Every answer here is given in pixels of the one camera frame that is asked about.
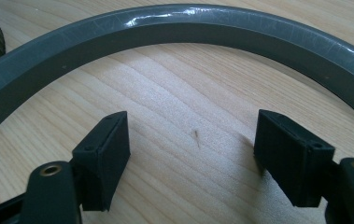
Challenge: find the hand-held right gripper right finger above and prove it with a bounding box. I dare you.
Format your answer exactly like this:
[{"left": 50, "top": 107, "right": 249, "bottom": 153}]
[{"left": 253, "top": 109, "right": 336, "bottom": 208}]

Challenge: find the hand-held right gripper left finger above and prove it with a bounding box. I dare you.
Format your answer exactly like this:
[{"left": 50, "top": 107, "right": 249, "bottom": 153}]
[{"left": 71, "top": 110, "right": 132, "bottom": 213}]

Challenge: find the grey bin rim ring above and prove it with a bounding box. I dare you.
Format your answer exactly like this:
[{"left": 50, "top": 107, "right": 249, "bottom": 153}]
[{"left": 0, "top": 3, "right": 354, "bottom": 147}]

